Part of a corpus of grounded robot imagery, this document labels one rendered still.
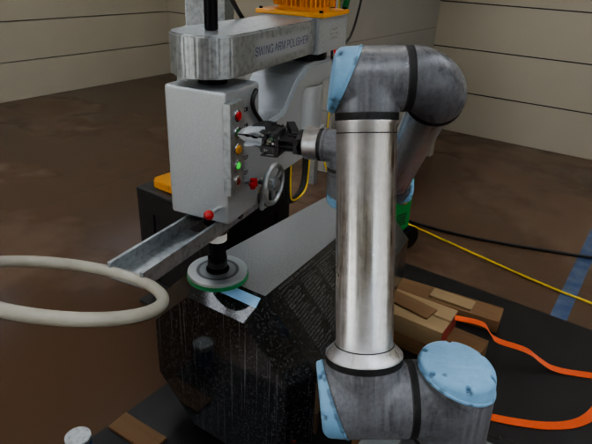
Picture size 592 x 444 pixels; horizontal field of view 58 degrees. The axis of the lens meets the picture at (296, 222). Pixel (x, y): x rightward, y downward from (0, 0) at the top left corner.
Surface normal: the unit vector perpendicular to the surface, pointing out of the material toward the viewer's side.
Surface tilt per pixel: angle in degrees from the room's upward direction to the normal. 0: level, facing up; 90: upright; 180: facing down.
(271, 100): 40
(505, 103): 90
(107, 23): 90
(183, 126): 90
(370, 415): 73
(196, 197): 90
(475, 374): 2
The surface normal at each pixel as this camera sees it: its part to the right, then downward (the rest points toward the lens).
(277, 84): -0.24, -0.44
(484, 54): -0.58, 0.34
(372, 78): 0.00, 0.15
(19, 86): 0.82, 0.28
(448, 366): 0.08, -0.90
